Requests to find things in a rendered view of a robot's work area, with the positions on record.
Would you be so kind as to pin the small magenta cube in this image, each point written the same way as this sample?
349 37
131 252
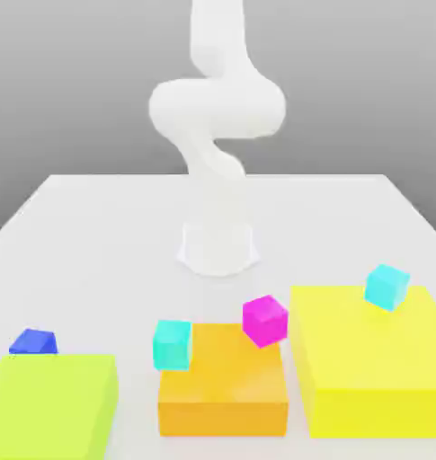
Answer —
265 320

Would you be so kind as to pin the small cyan cube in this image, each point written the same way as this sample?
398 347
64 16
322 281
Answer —
386 286

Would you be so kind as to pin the large orange box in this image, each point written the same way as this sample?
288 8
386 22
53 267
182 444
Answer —
223 388

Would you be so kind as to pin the large yellow box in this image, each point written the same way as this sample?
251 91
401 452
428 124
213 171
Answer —
375 359

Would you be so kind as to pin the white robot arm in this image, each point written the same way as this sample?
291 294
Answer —
217 107

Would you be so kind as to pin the small turquoise cube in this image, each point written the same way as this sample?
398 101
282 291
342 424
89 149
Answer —
171 345

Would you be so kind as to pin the large lime green box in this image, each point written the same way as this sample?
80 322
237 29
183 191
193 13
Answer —
48 406

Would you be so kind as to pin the small blue cube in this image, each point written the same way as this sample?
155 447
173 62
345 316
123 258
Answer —
32 342

